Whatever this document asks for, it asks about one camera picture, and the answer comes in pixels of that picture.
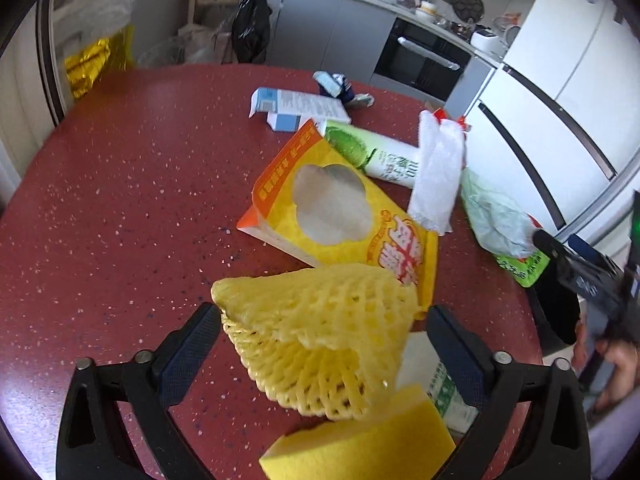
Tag yellow foam fruit net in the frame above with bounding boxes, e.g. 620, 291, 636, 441
212, 263, 420, 420

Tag green tea plastic bottle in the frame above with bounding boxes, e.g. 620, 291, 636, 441
317, 120, 420, 188

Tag white rice cooker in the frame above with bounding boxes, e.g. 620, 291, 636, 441
470, 28, 504, 58

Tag green white bag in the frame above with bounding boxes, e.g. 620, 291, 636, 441
460, 168, 550, 288

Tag green white milk carton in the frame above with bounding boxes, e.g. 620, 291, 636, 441
396, 332, 478, 436

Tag wooden rack with basket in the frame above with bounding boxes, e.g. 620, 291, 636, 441
186, 0, 247, 35

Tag black garbage bag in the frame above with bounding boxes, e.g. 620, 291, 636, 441
231, 0, 271, 64

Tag yellow orange snack bag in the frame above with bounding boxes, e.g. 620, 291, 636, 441
236, 120, 438, 320

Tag grey kitchen cabinets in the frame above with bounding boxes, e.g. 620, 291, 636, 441
267, 0, 501, 115

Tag white refrigerator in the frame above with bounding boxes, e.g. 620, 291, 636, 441
466, 0, 639, 244

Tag yellow sponge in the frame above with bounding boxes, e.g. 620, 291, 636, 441
259, 384, 456, 479

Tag blue white wrapper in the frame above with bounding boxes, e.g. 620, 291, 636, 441
312, 70, 375, 110

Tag black round mould pan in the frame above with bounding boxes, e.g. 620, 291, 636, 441
442, 0, 485, 24

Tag blue white cardboard box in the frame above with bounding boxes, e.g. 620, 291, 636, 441
248, 87, 352, 133

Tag built-in black oven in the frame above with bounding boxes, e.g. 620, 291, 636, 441
373, 18, 471, 102

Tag gold foil bag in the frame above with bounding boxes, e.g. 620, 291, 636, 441
64, 38, 112, 101

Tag person's right hand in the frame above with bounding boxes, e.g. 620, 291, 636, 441
572, 318, 640, 416

